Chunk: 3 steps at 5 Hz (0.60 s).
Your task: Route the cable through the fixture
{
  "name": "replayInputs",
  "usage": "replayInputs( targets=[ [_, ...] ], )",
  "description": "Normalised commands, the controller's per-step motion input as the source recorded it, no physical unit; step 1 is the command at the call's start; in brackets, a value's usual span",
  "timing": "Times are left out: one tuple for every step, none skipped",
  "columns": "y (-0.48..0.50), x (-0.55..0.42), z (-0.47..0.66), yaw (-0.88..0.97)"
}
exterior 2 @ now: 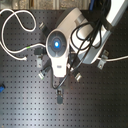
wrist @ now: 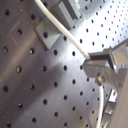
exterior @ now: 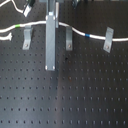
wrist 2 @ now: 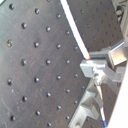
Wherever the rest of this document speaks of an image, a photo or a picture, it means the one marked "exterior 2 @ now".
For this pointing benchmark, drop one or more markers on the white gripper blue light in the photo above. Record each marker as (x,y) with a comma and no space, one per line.
(57,48)

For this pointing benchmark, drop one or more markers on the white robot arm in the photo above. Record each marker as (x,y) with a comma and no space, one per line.
(75,40)

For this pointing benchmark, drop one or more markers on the black clip upper left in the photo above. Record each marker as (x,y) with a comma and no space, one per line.
(43,28)

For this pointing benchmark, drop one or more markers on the blue object left edge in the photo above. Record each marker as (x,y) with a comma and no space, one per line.
(1,88)

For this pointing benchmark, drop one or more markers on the metal cable clip lower right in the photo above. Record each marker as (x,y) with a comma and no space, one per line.
(78,76)

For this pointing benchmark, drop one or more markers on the metal cable clip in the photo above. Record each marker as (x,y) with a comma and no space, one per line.
(39,63)
(103,59)
(43,72)
(78,76)

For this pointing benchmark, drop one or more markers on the metal cable clip lower left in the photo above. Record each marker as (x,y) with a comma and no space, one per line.
(43,72)

